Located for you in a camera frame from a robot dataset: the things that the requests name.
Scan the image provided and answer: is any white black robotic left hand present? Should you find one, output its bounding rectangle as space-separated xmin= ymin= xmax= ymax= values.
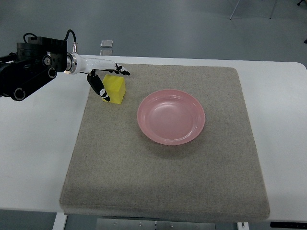
xmin=64 ymin=52 xmax=130 ymax=102

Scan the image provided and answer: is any beige fabric mat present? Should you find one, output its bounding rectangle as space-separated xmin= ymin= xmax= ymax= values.
xmin=59 ymin=62 xmax=271 ymax=222

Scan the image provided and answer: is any white table leg frame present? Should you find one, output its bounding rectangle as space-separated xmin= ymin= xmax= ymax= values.
xmin=52 ymin=212 xmax=67 ymax=230

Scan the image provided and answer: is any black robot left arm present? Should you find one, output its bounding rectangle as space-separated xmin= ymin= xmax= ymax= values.
xmin=0 ymin=36 xmax=67 ymax=101

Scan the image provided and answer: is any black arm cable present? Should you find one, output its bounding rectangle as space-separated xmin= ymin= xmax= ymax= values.
xmin=23 ymin=29 xmax=79 ymax=52

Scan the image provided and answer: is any clear plastic box on floor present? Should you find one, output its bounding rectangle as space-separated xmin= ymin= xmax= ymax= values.
xmin=100 ymin=40 xmax=113 ymax=48

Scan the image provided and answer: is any yellow foam block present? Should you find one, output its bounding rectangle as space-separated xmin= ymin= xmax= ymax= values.
xmin=103 ymin=74 xmax=126 ymax=104

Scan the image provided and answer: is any pink plate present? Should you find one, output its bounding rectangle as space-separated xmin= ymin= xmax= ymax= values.
xmin=137 ymin=89 xmax=205 ymax=146

